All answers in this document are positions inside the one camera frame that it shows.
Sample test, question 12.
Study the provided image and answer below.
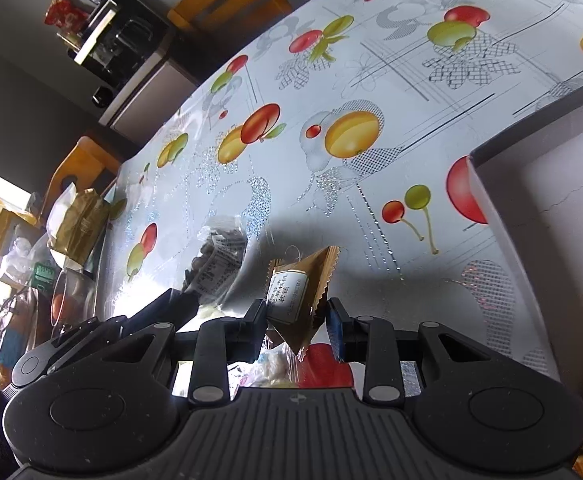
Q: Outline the red snack bag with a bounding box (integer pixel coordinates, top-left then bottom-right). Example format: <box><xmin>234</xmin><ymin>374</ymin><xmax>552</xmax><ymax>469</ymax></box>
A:
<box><xmin>44</xmin><ymin>0</ymin><xmax>88</xmax><ymax>28</ymax></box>

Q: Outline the clear packet of white candies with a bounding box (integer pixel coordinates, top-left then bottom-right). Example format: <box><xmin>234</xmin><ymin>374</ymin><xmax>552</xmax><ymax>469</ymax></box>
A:
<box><xmin>228</xmin><ymin>347</ymin><xmax>302</xmax><ymax>390</ymax></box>

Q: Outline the clear packet of dark snacks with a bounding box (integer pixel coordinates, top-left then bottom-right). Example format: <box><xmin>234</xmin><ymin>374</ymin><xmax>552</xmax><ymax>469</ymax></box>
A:
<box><xmin>184</xmin><ymin>215</ymin><xmax>249</xmax><ymax>321</ymax></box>

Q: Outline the gold foil bag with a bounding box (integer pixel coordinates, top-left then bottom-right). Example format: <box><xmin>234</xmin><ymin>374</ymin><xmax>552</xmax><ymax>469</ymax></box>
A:
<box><xmin>51</xmin><ymin>188</ymin><xmax>111</xmax><ymax>266</ymax></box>

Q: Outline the black coffee machine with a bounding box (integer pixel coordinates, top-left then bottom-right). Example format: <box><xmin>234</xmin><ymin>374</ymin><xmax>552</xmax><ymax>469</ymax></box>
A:
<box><xmin>74</xmin><ymin>0</ymin><xmax>174</xmax><ymax>88</ymax></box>

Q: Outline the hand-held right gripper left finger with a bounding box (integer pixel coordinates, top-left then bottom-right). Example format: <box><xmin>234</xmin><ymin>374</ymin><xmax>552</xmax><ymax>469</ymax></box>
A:
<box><xmin>96</xmin><ymin>299</ymin><xmax>270</xmax><ymax>406</ymax></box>

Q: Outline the white cardboard box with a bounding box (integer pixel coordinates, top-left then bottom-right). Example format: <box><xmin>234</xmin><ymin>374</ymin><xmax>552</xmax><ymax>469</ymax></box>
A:
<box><xmin>469</xmin><ymin>72</ymin><xmax>583</xmax><ymax>401</ymax></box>

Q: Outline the silver cabinet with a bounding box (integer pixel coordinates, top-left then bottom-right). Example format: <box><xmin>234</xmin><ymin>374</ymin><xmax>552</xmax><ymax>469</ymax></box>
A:
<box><xmin>97</xmin><ymin>52</ymin><xmax>202</xmax><ymax>146</ymax></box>

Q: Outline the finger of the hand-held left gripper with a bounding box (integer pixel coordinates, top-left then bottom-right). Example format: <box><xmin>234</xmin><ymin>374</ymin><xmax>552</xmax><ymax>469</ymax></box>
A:
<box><xmin>48</xmin><ymin>287</ymin><xmax>199</xmax><ymax>361</ymax></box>

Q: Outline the glass mug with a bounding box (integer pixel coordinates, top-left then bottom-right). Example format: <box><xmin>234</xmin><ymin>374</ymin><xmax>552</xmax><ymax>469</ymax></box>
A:
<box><xmin>50</xmin><ymin>267</ymin><xmax>97</xmax><ymax>336</ymax></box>

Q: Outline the brown snack packet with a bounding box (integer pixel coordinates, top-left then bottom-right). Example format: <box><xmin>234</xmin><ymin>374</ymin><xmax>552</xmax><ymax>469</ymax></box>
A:
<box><xmin>268</xmin><ymin>246</ymin><xmax>341</xmax><ymax>361</ymax></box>

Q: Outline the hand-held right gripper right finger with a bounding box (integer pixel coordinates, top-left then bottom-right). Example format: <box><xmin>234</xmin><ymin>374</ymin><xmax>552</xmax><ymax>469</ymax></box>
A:
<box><xmin>327</xmin><ymin>297</ymin><xmax>502</xmax><ymax>406</ymax></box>

